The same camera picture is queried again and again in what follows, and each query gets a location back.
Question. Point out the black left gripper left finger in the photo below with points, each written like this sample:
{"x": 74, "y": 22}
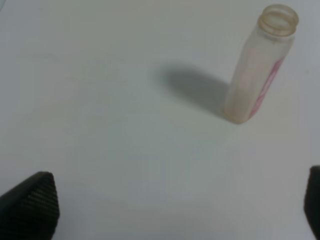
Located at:
{"x": 30, "y": 210}

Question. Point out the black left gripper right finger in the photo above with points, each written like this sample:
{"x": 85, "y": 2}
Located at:
{"x": 312, "y": 201}

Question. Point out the pink label drink bottle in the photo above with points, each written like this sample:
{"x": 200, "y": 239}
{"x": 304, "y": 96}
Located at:
{"x": 261, "y": 58}

